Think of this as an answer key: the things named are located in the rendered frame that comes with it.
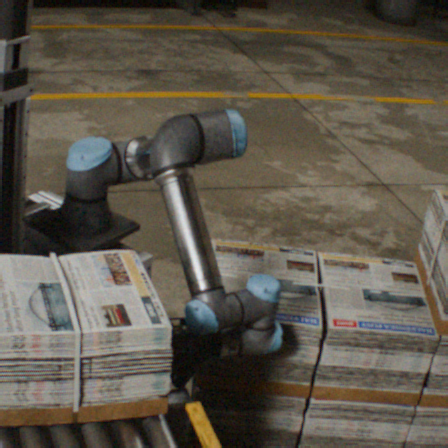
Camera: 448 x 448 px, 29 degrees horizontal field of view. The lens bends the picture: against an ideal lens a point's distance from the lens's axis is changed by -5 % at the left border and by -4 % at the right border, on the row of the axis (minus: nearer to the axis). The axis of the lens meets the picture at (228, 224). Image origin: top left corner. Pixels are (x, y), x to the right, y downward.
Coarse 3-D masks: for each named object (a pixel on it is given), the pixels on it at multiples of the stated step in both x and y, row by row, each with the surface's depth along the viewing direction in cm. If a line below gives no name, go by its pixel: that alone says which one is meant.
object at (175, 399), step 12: (168, 396) 181; (180, 396) 181; (168, 408) 179; (180, 408) 180; (108, 420) 175; (168, 420) 180; (180, 420) 182; (12, 432) 169; (48, 432) 172; (108, 432) 177; (144, 432) 180; (180, 432) 183; (48, 444) 174; (84, 444) 177; (144, 444) 182
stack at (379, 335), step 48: (240, 288) 217; (288, 288) 220; (336, 288) 223; (384, 288) 226; (288, 336) 208; (336, 336) 208; (384, 336) 208; (432, 336) 208; (192, 384) 238; (336, 384) 215; (384, 384) 215; (432, 384) 215; (192, 432) 223; (240, 432) 223; (288, 432) 222; (336, 432) 222; (384, 432) 222; (432, 432) 222
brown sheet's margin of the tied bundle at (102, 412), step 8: (144, 400) 170; (152, 400) 171; (160, 400) 171; (96, 408) 167; (104, 408) 168; (112, 408) 168; (120, 408) 169; (128, 408) 170; (136, 408) 170; (144, 408) 171; (152, 408) 172; (160, 408) 172; (96, 416) 168; (104, 416) 169; (112, 416) 169; (120, 416) 170; (128, 416) 171; (136, 416) 172
